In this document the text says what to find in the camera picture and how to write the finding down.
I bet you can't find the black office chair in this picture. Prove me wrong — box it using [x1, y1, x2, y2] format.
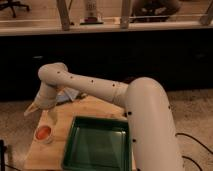
[0, 0, 30, 18]

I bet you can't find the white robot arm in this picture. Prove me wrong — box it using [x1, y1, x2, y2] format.
[24, 62, 185, 171]

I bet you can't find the black cable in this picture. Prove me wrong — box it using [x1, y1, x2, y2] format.
[174, 132, 213, 171]

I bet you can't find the light blue cloth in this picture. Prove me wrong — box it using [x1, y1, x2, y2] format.
[56, 88, 79, 103]

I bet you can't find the wooden shelf frame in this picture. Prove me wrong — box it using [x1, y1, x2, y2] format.
[0, 0, 213, 37]

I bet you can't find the wooden table board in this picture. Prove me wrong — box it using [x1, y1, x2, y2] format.
[24, 96, 126, 171]

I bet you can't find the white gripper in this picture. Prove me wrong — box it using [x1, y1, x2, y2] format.
[24, 99, 49, 116]

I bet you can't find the green plastic tray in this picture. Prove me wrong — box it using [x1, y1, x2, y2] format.
[61, 116, 132, 171]

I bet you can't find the white paper cup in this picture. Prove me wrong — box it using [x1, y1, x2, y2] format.
[34, 125, 53, 144]

